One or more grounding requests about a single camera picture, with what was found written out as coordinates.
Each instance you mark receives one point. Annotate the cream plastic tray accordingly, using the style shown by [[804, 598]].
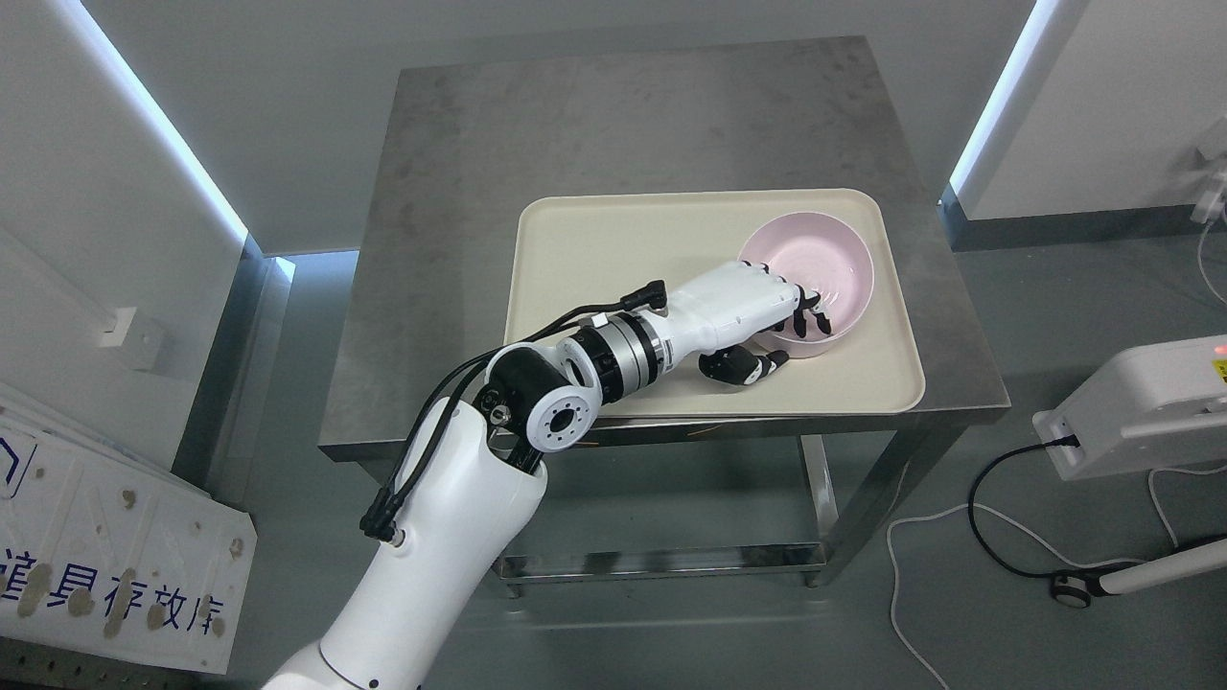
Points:
[[592, 249]]

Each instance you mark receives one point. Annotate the white device with red light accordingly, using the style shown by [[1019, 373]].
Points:
[[1156, 406]]

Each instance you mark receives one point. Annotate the white sign board blue text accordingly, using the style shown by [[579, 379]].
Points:
[[106, 554]]

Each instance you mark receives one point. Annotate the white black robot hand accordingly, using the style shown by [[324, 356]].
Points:
[[712, 316]]

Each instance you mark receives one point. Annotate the white wall plug adapter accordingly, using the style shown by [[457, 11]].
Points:
[[1210, 202]]

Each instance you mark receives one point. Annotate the white wall socket box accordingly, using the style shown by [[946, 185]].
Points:
[[135, 339]]

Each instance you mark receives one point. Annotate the pink bowl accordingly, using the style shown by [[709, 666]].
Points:
[[825, 255]]

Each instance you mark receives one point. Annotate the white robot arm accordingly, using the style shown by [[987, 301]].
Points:
[[471, 475]]

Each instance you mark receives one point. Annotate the white caster leg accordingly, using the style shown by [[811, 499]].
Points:
[[1077, 589]]

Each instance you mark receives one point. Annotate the stainless steel table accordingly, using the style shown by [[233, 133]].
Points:
[[468, 147]]

